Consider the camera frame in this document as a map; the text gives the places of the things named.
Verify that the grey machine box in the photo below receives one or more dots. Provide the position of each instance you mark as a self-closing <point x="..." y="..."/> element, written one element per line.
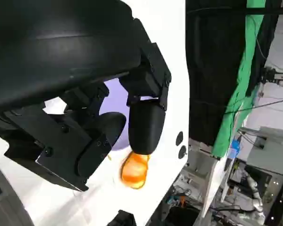
<point x="271" y="150"/>

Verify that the black round table cap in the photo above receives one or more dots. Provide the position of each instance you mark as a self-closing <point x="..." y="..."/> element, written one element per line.
<point x="182" y="152"/>
<point x="179" y="138"/>

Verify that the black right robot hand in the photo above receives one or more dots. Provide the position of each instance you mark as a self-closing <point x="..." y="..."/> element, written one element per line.
<point x="123" y="219"/>

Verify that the orange toy bread roll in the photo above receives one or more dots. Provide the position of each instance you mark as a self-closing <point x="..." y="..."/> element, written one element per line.
<point x="134" y="171"/>

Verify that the white slanted board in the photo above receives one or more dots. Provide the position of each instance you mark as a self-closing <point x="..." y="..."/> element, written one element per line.
<point x="213" y="186"/>

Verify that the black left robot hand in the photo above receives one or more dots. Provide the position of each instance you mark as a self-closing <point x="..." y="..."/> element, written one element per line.
<point x="61" y="58"/>

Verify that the black table skirt cloth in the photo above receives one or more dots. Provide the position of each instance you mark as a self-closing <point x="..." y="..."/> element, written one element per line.
<point x="210" y="70"/>

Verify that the blue background object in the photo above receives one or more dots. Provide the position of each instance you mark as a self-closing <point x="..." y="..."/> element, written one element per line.
<point x="235" y="145"/>

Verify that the black backdrop cloth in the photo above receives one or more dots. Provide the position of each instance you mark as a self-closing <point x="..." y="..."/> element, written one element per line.
<point x="266" y="47"/>

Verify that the green cloth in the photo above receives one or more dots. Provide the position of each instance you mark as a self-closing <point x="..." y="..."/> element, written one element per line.
<point x="235" y="94"/>

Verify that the lilac plate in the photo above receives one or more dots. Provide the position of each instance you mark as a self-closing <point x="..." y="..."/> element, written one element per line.
<point x="115" y="99"/>

